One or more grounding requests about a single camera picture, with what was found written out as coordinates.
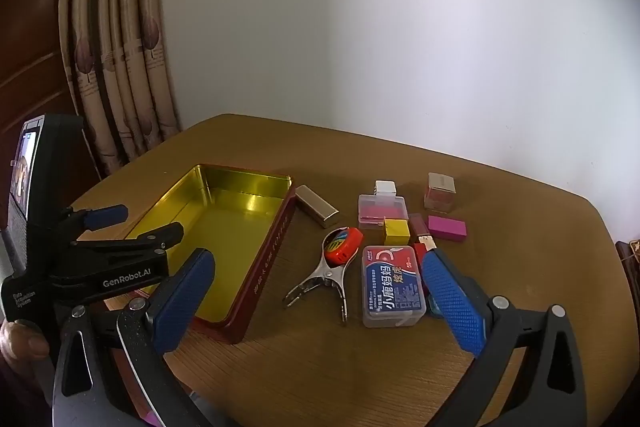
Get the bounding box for silver ribbed metal case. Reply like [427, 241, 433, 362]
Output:
[295, 184, 340, 228]

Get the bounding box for dark wooden cabinet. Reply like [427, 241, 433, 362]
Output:
[1, 0, 76, 225]

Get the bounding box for red gold tin box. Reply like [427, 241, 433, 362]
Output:
[81, 162, 296, 346]

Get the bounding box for clear box with pink packet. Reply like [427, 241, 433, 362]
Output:
[358, 194, 408, 228]

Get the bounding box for person's left hand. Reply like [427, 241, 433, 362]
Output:
[1, 321, 49, 379]

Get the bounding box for pink beige small carton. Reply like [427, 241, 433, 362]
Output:
[423, 172, 457, 212]

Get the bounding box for yellow block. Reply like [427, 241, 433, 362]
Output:
[384, 218, 411, 246]

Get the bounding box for dark pink gold small box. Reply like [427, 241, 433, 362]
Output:
[409, 213, 432, 245]

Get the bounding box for beige patterned curtain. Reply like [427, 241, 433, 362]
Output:
[57, 0, 182, 178]

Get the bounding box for red block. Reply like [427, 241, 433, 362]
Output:
[413, 241, 437, 265]

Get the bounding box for white chevron cube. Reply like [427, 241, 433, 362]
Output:
[374, 180, 397, 197]

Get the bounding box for metal clamp with red tape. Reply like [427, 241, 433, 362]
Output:
[282, 227, 363, 324]

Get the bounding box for magenta block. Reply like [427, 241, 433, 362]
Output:
[426, 215, 468, 242]

